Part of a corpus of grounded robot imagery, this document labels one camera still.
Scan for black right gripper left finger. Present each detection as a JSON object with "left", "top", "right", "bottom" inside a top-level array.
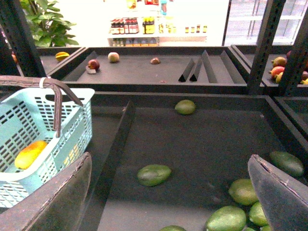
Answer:
[{"left": 0, "top": 152, "right": 92, "bottom": 231}]

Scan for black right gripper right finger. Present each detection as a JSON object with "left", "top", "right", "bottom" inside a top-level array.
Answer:
[{"left": 248, "top": 154, "right": 308, "bottom": 231}]

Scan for yellow orange mango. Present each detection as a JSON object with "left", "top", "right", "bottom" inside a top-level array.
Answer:
[{"left": 14, "top": 140, "right": 48, "bottom": 170}]

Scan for light blue plastic basket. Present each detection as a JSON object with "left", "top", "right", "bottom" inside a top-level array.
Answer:
[{"left": 0, "top": 88, "right": 94, "bottom": 208}]

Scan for brown basket handle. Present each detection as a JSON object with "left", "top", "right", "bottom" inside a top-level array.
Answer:
[{"left": 0, "top": 75, "right": 83, "bottom": 138}]

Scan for green avocado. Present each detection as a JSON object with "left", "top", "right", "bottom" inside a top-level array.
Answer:
[
  {"left": 175, "top": 100, "right": 196, "bottom": 115},
  {"left": 228, "top": 179, "right": 258, "bottom": 206},
  {"left": 137, "top": 164, "right": 172, "bottom": 187},
  {"left": 205, "top": 206, "right": 246, "bottom": 231}
]

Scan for white zip tie right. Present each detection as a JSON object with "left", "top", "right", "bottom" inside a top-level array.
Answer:
[{"left": 38, "top": 77, "right": 51, "bottom": 89}]

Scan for green potted plant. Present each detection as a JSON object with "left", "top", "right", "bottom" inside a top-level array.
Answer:
[{"left": 20, "top": 0, "right": 79, "bottom": 48}]

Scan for glass door refrigerator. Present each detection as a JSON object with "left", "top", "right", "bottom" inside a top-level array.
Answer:
[{"left": 222, "top": 0, "right": 308, "bottom": 47}]

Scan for shelf of sauce bottles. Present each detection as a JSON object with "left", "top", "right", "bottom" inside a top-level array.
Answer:
[{"left": 107, "top": 0, "right": 207, "bottom": 47}]

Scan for black shelf post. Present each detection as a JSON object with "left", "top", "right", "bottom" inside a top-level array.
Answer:
[{"left": 247, "top": 0, "right": 286, "bottom": 95}]

